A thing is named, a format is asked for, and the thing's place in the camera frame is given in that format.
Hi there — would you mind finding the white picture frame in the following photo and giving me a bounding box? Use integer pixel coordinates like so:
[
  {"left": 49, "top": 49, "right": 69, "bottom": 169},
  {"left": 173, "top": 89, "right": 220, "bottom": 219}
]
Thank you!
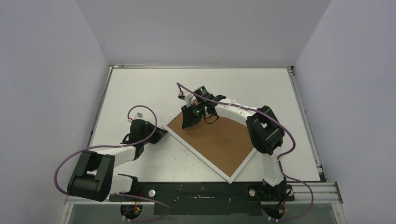
[{"left": 160, "top": 99, "right": 262, "bottom": 183}]

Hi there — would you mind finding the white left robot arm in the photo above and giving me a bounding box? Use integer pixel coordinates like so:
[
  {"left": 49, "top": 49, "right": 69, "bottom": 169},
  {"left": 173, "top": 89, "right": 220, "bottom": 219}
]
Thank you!
[{"left": 67, "top": 119, "right": 168, "bottom": 202}]

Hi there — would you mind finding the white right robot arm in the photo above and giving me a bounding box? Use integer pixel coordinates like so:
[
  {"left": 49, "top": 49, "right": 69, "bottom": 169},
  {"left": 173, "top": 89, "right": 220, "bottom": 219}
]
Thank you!
[{"left": 178, "top": 86, "right": 286, "bottom": 200}]

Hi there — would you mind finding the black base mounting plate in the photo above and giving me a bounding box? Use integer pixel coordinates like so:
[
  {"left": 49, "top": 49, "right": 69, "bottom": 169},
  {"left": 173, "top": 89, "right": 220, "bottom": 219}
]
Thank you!
[{"left": 108, "top": 182, "right": 295, "bottom": 217}]

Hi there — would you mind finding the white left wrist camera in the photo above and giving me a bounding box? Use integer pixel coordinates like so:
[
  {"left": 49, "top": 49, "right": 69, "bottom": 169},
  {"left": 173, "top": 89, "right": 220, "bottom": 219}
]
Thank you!
[{"left": 133, "top": 112, "right": 143, "bottom": 120}]

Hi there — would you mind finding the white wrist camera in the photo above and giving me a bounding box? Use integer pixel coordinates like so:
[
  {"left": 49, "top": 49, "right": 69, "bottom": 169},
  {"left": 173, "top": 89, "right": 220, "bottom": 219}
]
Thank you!
[
  {"left": 178, "top": 91, "right": 196, "bottom": 108},
  {"left": 133, "top": 112, "right": 143, "bottom": 120}
]

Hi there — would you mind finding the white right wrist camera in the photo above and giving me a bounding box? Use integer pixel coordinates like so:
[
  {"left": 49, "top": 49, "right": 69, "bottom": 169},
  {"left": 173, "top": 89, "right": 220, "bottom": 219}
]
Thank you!
[{"left": 178, "top": 91, "right": 196, "bottom": 108}]

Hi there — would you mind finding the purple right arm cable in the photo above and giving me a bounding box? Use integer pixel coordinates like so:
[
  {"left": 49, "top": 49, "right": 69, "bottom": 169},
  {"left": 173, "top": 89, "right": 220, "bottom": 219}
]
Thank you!
[{"left": 176, "top": 82, "right": 315, "bottom": 223}]

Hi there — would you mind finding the aluminium table front rail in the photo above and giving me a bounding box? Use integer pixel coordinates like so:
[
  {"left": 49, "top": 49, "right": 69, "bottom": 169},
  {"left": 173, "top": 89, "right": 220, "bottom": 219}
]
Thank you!
[{"left": 65, "top": 182, "right": 342, "bottom": 205}]

